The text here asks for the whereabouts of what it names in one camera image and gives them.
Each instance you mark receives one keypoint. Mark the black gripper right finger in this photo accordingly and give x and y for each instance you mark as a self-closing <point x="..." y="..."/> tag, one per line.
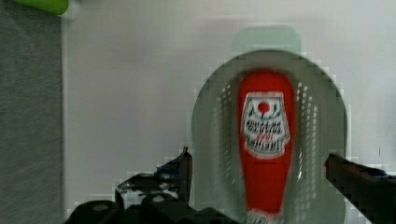
<point x="372" y="191"/>

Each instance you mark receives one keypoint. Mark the lime green ball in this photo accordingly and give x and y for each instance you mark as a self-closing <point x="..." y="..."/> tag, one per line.
<point x="54" y="7"/>

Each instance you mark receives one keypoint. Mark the green oval strainer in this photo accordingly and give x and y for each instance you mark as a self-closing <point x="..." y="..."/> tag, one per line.
<point x="321" y="127"/>

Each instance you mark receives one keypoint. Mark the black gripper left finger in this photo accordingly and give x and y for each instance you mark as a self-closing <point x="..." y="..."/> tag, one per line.
<point x="173" y="179"/>

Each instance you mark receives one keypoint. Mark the red plush ketchup bottle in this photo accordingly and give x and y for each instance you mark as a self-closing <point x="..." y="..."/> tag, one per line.
<point x="266" y="130"/>

